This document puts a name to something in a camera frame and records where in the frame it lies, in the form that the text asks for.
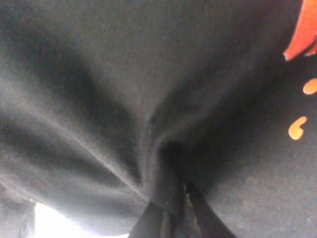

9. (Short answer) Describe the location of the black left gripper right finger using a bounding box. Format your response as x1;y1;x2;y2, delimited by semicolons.
184;184;236;238

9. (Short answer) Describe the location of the black printed t-shirt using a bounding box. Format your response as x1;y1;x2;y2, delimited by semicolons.
0;0;317;238

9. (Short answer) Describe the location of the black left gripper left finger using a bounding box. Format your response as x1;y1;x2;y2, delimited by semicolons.
129;203;171;238

